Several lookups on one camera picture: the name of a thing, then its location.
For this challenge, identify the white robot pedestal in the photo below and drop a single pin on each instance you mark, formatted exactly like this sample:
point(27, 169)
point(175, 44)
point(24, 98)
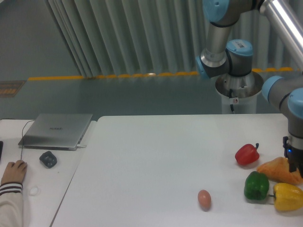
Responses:
point(239, 94)

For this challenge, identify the brown egg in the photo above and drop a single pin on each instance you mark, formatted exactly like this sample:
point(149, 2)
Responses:
point(204, 199)

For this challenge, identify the brown floor sign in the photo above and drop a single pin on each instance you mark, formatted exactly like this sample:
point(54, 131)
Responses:
point(10, 88)

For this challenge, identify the person's hand on mouse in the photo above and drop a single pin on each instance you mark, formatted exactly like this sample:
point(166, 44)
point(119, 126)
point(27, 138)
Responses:
point(14, 172)

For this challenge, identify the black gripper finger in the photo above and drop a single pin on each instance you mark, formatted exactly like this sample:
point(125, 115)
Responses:
point(292, 165)

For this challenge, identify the silver closed laptop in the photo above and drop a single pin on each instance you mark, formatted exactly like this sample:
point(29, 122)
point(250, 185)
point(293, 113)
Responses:
point(56, 131)

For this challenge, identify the orange triangular bread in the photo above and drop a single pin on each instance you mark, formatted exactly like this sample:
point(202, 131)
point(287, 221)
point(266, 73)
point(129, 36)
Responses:
point(278, 170)

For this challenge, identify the cream striped sleeve forearm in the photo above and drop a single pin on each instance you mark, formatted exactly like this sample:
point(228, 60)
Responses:
point(11, 205)

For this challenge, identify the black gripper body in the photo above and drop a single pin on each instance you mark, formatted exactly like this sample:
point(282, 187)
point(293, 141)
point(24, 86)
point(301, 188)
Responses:
point(293, 148)

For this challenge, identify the red bell pepper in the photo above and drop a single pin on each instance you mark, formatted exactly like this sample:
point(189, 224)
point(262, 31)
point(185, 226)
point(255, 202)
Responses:
point(247, 154)

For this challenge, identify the small white cap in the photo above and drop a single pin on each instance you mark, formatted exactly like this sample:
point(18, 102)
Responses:
point(34, 191)

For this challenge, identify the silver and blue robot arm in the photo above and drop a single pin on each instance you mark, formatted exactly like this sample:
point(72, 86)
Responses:
point(230, 61)

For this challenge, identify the black keyboard edge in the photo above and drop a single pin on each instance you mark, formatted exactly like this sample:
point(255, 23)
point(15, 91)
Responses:
point(1, 149)

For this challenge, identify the green bell pepper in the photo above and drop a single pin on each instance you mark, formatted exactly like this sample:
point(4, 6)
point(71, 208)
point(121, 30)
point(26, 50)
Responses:
point(256, 186)

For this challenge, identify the black earbuds case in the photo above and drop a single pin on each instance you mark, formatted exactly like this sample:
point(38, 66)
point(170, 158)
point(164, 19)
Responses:
point(48, 159)

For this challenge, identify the yellow bell pepper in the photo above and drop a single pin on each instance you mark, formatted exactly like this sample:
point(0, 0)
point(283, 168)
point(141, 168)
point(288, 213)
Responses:
point(287, 197)

